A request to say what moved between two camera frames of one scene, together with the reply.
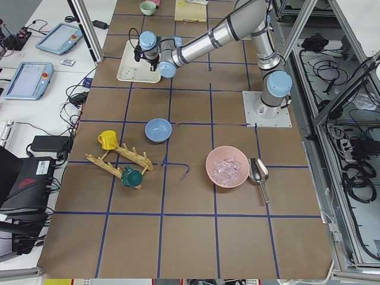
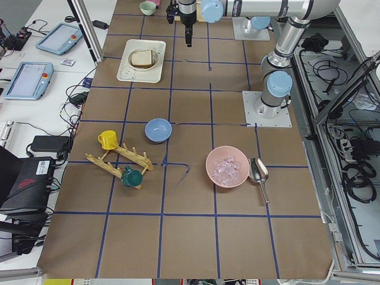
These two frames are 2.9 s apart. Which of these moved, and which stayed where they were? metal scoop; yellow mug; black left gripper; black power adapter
Moved: black left gripper
Stayed: metal scoop; yellow mug; black power adapter
